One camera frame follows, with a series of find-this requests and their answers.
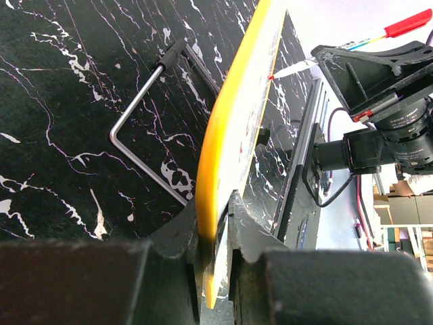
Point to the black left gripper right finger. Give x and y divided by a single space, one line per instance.
246 234

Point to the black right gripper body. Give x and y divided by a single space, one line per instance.
406 128

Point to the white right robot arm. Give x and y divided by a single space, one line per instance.
359 151

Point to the yellow-framed whiteboard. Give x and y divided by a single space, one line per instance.
232 131

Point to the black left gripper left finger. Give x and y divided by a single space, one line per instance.
179 236

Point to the red-capped whiteboard marker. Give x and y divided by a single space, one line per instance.
392 31

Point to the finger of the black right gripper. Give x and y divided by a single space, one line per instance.
372 86

